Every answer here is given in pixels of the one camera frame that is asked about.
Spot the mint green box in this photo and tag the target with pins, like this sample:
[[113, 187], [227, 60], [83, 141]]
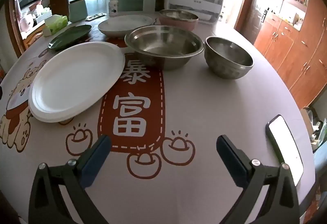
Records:
[[78, 11]]

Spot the blister pill pack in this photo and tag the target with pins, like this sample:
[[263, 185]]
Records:
[[96, 16]]

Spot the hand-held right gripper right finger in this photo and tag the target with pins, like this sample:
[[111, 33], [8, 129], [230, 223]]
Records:
[[231, 160]]

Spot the large stainless steel bowl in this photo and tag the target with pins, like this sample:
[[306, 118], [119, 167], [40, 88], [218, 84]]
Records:
[[163, 42]]

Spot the printed tablecloth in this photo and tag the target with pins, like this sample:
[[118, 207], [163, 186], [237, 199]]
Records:
[[191, 101]]

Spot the pink steel-lined bowl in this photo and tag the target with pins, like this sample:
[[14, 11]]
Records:
[[178, 25]]

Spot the white round plate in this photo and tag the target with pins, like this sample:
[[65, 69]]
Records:
[[74, 81]]

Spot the dark green plate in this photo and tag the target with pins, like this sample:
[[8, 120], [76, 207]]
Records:
[[69, 37]]

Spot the small stainless steel bowl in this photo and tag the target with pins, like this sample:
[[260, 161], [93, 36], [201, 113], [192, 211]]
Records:
[[224, 65]]

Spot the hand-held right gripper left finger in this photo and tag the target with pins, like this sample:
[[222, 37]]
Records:
[[95, 160]]

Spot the brown wooden cabinet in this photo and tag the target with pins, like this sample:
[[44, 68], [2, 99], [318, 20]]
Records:
[[293, 60]]

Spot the pale grey ceramic plate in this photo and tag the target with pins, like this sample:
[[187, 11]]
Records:
[[122, 25]]

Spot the white pill bottle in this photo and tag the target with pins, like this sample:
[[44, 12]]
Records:
[[113, 7]]

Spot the black smartphone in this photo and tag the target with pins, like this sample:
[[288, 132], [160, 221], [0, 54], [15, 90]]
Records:
[[283, 142]]

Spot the green tissue pack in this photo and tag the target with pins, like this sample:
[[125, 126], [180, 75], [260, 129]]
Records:
[[55, 25]]

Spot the wooden side cabinet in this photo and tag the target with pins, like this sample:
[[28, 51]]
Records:
[[33, 37]]

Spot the brown door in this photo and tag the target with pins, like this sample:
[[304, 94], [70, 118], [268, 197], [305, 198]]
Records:
[[255, 14]]

